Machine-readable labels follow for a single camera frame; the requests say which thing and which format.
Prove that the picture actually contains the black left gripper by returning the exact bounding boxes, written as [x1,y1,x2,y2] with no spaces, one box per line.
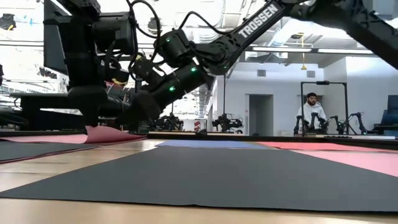
[68,85,108,128]

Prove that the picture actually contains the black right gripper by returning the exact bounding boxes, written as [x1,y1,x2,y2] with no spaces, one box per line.
[118,81,181,125]

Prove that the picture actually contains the pink paper sheet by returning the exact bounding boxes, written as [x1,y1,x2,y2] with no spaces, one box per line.
[290,150,398,178]
[0,124,147,146]

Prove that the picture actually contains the black paper sheet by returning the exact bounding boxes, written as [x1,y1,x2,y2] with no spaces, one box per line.
[0,146,398,213]
[0,142,99,165]

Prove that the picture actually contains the red paper sheet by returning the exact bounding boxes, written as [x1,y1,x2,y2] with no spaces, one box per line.
[257,141,388,154]

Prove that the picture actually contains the black background robot arms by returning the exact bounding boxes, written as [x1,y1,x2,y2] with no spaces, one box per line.
[212,113,245,136]
[149,113,184,132]

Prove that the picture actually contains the standing desk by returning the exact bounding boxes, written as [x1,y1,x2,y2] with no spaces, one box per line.
[9,92,141,131]

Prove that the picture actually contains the blue paper sheet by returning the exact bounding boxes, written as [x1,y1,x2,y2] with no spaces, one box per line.
[154,139,271,149]

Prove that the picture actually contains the black dome ceiling device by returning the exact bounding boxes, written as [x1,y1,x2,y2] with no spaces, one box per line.
[146,17,164,36]

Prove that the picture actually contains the black hanging ceiling device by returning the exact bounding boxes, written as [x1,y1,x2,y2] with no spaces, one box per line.
[0,14,17,32]

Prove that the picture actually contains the grey door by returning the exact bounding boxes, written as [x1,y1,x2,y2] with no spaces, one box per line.
[248,94,274,137]

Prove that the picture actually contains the long ceiling light panel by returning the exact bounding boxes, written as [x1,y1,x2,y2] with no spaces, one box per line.
[317,48,375,55]
[251,46,312,53]

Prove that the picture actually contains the yellow hanging ceiling pendant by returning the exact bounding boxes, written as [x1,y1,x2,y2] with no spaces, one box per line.
[300,32,307,71]

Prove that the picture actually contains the person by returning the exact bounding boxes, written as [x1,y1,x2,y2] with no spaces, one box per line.
[295,91,328,135]

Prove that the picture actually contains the light background work table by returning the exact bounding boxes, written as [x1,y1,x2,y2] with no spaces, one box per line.
[294,133,397,141]

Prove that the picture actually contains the blue chair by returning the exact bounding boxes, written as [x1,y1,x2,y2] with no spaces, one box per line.
[373,95,398,138]

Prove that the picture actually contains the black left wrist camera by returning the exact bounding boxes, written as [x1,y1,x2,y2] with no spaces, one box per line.
[104,60,131,85]

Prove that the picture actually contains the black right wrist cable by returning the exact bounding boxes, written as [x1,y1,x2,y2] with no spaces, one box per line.
[126,0,240,82]

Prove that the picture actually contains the black background gantry frame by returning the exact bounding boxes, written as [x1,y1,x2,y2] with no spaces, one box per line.
[222,74,227,116]
[300,81,348,136]

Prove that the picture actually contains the silver ventilation duct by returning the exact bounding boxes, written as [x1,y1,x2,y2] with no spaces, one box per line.
[191,0,226,44]

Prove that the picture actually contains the black table frame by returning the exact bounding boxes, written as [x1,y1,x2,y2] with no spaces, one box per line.
[0,129,398,151]

